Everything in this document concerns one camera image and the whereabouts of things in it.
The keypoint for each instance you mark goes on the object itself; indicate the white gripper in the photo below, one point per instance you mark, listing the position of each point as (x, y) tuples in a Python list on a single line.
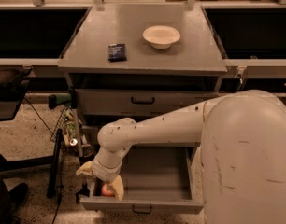
[(102, 173)]

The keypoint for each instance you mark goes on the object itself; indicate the red apple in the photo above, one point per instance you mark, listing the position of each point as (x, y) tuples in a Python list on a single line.
[(106, 191)]

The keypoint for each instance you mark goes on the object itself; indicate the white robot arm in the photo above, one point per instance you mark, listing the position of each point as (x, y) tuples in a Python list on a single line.
[(243, 153)]

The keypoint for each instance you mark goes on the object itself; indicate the grey bottom drawer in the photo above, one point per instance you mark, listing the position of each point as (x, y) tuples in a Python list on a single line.
[(155, 179)]

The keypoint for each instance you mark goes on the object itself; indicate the grey top drawer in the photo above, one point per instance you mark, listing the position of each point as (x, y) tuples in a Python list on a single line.
[(136, 102)]

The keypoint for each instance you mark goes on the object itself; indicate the grey drawer cabinet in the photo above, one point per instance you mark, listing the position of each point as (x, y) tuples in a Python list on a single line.
[(194, 63)]

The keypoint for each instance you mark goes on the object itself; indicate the black stand pole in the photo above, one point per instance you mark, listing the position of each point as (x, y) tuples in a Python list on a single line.
[(54, 164)]

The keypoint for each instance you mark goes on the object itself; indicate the black shoe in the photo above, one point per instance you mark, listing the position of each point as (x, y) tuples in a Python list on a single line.
[(19, 194)]

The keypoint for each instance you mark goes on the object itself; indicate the dark blue snack packet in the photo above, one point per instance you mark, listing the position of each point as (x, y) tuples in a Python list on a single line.
[(116, 52)]

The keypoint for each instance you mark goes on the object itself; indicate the white bowl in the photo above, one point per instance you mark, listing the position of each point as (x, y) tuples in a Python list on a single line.
[(161, 37)]

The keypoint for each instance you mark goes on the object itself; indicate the grabber stick with green handle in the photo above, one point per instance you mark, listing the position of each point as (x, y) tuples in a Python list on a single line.
[(67, 99)]

